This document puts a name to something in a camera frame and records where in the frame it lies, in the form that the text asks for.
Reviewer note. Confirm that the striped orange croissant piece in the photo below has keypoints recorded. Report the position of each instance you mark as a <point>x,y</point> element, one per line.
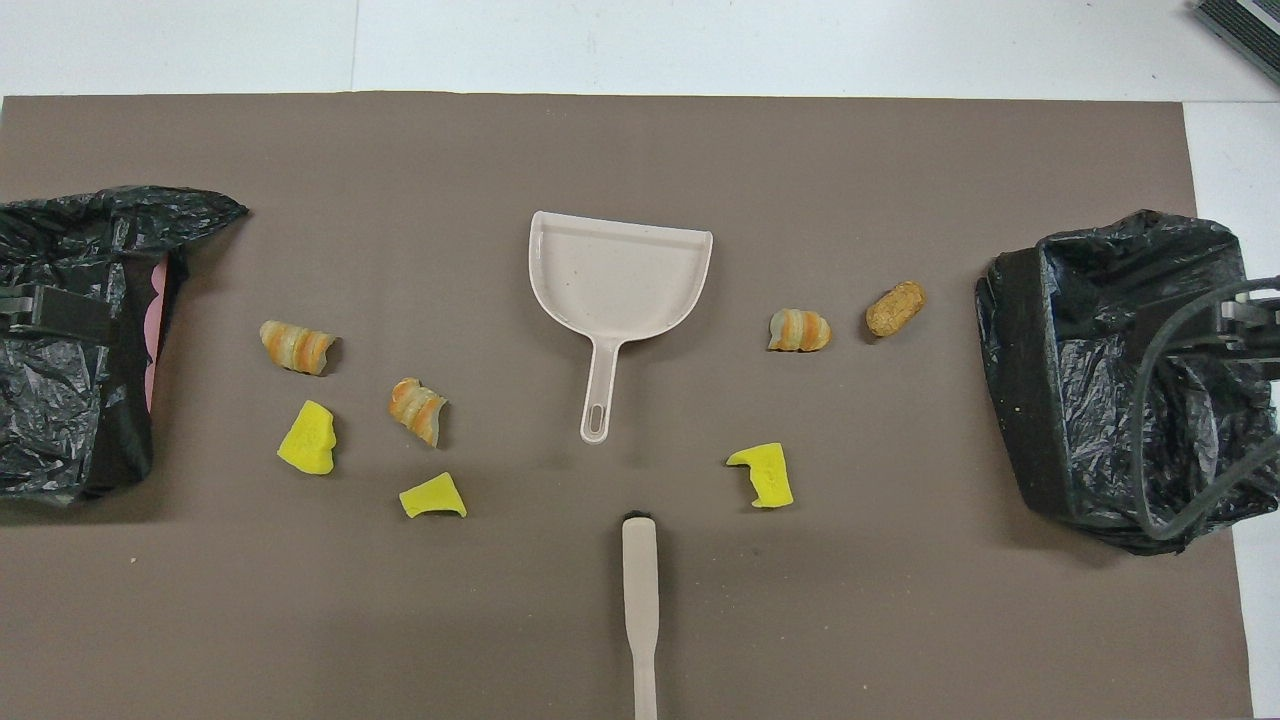
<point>415,408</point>
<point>800,330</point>
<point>295,345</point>

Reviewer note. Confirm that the yellow sponge piece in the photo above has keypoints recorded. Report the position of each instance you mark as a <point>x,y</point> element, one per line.
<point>430,497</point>
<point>305,440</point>
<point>770,478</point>

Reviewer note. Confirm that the brown peanut shaped toy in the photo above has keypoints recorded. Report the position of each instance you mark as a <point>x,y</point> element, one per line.
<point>895,308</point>

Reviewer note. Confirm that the beige plastic dustpan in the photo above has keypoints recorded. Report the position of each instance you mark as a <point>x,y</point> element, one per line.
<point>620,280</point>

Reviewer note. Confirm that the beige hand brush black bristles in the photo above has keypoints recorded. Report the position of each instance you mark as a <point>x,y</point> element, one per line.
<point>640,580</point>

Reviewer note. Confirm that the black bag lined trash bin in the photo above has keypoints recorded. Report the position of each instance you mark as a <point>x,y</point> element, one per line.
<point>60,420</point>
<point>1080,400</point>

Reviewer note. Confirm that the grey ribbed box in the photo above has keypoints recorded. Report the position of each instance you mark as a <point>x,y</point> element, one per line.
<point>1250,30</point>

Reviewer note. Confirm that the brown table mat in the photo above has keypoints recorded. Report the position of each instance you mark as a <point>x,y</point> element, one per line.
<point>640,150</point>

